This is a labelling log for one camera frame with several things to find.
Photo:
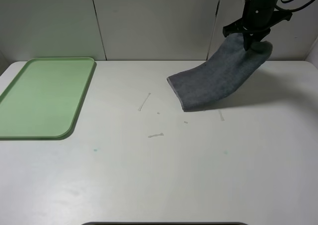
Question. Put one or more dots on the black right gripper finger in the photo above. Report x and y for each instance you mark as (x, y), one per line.
(248, 39)
(257, 37)

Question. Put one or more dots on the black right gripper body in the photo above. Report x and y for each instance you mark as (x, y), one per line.
(258, 15)

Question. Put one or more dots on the grey towel with orange pattern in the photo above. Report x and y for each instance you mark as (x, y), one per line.
(220, 76)

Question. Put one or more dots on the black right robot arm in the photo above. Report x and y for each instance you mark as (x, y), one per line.
(257, 19)

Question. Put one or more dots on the green plastic tray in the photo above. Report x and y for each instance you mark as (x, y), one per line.
(44, 100)

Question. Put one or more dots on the white tape strip right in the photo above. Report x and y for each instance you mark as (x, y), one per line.
(221, 115)

